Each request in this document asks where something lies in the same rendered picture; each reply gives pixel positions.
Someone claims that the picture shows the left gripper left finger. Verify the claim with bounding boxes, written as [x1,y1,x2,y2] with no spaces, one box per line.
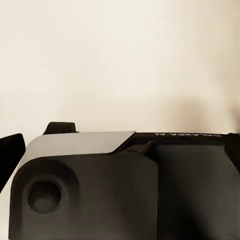
[0,133,26,193]

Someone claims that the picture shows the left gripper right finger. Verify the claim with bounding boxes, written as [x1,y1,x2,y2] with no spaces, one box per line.
[224,133,240,173]

